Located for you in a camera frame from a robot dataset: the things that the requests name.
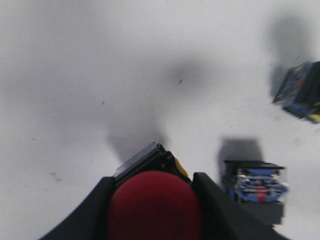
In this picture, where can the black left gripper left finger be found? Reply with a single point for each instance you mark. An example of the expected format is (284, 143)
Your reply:
(89, 220)

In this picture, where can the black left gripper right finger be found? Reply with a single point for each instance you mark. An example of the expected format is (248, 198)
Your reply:
(223, 218)

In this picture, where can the red push button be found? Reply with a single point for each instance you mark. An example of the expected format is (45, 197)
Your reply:
(153, 199)

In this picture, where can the yellow push button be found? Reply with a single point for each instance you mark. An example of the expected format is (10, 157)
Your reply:
(299, 93)

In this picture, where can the upper green push button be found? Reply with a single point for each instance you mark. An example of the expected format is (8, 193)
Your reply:
(259, 187)

